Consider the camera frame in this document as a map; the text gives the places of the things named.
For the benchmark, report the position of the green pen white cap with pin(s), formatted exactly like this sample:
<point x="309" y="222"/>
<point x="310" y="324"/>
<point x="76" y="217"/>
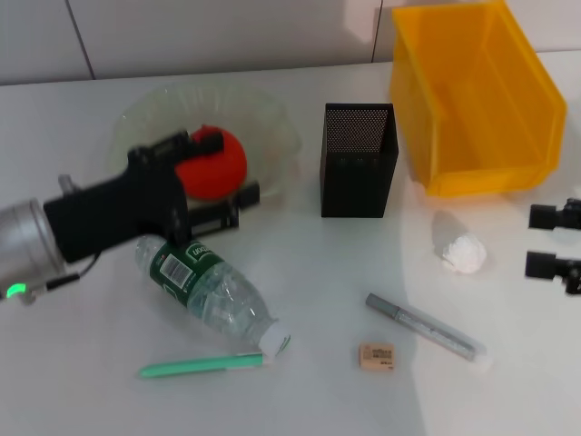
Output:
<point x="204" y="364"/>

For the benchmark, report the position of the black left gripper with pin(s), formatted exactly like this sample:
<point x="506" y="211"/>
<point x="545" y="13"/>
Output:
<point x="122" y="209"/>

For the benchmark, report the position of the black mesh pen holder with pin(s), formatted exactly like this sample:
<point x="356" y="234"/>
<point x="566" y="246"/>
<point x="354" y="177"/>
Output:
<point x="358" y="186"/>

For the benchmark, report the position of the orange fruit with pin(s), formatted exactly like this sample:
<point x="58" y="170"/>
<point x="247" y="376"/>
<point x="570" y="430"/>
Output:
<point x="213" y="175"/>

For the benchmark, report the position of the clear water bottle green label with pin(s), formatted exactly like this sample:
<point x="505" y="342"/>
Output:
<point x="218" y="295"/>

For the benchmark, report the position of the grey pen clear cap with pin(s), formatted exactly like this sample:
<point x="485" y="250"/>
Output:
<point x="426" y="329"/>

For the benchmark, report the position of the clear green glass fruit plate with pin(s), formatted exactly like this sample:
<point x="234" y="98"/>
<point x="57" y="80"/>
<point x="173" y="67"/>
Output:
<point x="268" y="136"/>

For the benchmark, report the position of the white paper ball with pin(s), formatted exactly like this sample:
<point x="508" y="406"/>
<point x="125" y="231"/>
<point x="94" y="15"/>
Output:
<point x="463" y="254"/>

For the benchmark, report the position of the yellow plastic bin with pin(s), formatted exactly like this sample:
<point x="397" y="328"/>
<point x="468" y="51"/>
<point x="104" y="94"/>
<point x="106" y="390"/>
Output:
<point x="476" y="82"/>

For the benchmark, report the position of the small beige eraser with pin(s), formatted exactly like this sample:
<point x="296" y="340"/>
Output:
<point x="377" y="358"/>

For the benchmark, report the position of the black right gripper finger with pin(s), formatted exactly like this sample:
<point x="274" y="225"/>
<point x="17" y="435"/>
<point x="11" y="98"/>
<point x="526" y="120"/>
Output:
<point x="540" y="264"/>
<point x="547" y="217"/>

